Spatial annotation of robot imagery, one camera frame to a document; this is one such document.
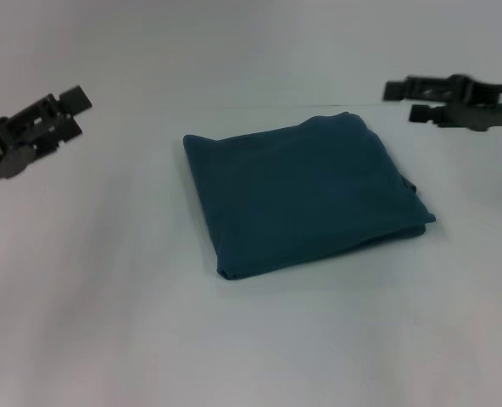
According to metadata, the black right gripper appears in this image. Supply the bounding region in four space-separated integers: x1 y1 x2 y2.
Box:
382 73 502 134

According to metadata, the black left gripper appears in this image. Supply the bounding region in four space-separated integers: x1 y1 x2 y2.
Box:
0 85 94 192

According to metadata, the teal blue shirt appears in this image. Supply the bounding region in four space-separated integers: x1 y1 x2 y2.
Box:
181 111 438 282

